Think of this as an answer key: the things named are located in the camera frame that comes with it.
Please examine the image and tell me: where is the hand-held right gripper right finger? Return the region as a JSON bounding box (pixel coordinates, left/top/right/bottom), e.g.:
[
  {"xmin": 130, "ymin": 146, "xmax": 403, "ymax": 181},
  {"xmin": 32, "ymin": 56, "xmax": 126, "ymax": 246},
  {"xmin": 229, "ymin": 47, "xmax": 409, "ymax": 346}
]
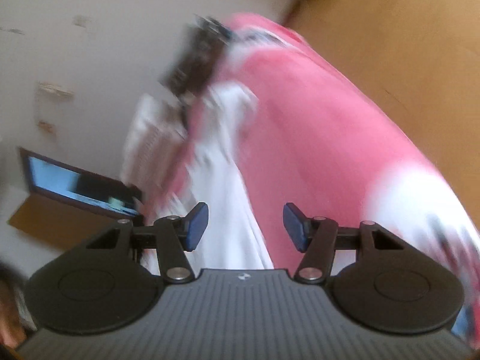
[{"xmin": 283, "ymin": 202, "xmax": 407, "ymax": 285}]

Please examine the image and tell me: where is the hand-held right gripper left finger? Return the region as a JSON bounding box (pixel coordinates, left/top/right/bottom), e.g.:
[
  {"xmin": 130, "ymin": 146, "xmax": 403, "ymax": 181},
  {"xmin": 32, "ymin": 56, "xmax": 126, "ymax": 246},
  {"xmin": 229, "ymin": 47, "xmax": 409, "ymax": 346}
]
[{"xmin": 84, "ymin": 202, "xmax": 209, "ymax": 285}]

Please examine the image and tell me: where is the white sweatshirt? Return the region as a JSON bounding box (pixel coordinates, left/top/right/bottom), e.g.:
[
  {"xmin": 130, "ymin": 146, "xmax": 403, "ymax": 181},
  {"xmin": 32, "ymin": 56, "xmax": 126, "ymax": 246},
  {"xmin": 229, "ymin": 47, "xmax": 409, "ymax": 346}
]
[{"xmin": 150, "ymin": 82, "xmax": 286, "ymax": 271}]

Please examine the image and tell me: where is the stack of dark folded clothes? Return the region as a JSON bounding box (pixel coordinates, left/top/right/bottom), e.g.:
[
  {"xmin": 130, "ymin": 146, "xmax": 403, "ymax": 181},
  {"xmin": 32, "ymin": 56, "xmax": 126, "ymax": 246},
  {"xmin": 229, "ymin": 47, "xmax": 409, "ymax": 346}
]
[{"xmin": 159, "ymin": 15, "xmax": 233, "ymax": 100}]

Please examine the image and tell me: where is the pink floral blanket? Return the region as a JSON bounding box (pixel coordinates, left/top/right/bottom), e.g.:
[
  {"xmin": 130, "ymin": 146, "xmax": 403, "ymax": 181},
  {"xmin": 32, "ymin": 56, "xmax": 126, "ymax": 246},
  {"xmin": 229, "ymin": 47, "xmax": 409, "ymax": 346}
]
[{"xmin": 142, "ymin": 13, "xmax": 480, "ymax": 340}]

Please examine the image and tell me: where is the stack of light folded towels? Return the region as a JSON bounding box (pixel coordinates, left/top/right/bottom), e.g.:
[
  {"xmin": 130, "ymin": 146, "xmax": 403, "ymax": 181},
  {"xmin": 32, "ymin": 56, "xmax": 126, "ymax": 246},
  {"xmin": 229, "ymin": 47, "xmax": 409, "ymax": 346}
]
[{"xmin": 120, "ymin": 94, "xmax": 188, "ymax": 196}]

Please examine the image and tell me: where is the dark framed doorway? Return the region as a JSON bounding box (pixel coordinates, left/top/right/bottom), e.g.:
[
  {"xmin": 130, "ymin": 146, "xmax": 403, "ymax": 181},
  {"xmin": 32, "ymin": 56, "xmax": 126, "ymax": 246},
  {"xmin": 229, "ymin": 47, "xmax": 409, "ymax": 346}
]
[{"xmin": 19, "ymin": 146, "xmax": 144, "ymax": 221}]

